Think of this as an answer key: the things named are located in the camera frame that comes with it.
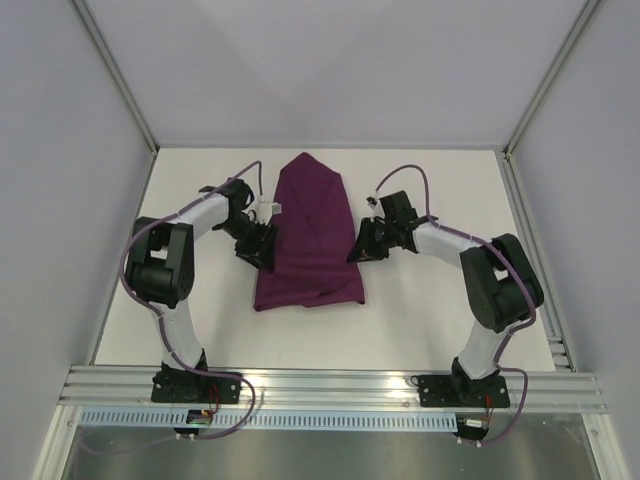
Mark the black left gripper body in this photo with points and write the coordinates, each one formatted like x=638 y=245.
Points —
x=249 y=237

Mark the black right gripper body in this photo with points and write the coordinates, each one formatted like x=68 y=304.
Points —
x=373 y=238

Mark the purple cloth mat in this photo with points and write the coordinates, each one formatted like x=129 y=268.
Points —
x=316 y=232

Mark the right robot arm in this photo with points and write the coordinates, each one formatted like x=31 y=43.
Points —
x=503 y=292

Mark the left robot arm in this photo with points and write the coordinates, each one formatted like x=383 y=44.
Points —
x=159 y=267

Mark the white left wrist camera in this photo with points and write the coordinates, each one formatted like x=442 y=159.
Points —
x=266 y=209

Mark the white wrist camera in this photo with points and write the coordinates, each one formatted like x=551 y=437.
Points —
x=373 y=200
x=266 y=209

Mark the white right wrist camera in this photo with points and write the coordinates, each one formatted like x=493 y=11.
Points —
x=373 y=200

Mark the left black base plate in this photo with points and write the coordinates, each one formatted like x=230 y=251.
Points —
x=182 y=387

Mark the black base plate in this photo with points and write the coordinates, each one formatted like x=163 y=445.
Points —
x=182 y=387
x=451 y=391

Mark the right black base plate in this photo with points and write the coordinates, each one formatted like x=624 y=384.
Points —
x=451 y=391

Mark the right aluminium side rail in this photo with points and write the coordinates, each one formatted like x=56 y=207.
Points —
x=551 y=317

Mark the front aluminium rail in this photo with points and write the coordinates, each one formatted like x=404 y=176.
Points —
x=326 y=390

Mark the slotted cable duct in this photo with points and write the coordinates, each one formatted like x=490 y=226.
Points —
x=271 y=420

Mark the left aluminium frame post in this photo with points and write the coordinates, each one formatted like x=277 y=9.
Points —
x=97 y=38

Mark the aluminium frame post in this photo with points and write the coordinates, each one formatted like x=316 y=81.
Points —
x=585 y=17
x=97 y=38

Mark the right aluminium frame post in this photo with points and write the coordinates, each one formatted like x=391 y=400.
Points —
x=585 y=17

